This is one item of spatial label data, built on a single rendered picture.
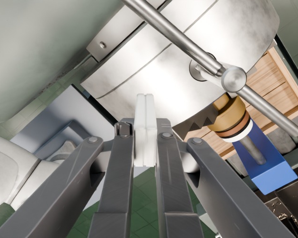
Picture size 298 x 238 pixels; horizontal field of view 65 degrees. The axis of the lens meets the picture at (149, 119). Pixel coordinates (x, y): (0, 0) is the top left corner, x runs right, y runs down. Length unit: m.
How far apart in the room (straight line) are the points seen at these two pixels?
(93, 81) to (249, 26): 0.21
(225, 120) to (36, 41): 0.33
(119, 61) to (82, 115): 0.61
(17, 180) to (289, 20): 1.57
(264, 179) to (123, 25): 0.43
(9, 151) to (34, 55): 0.52
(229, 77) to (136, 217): 2.18
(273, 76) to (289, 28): 1.00
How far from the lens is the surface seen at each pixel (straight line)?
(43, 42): 0.29
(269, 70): 0.71
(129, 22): 0.32
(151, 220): 2.35
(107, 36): 0.34
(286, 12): 1.68
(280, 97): 0.75
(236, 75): 0.21
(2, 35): 0.30
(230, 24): 0.30
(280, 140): 0.85
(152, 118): 0.16
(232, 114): 0.45
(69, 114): 0.90
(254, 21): 0.33
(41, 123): 0.96
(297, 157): 0.86
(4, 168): 0.75
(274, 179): 0.58
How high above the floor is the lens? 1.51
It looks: 63 degrees down
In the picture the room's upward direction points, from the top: 176 degrees counter-clockwise
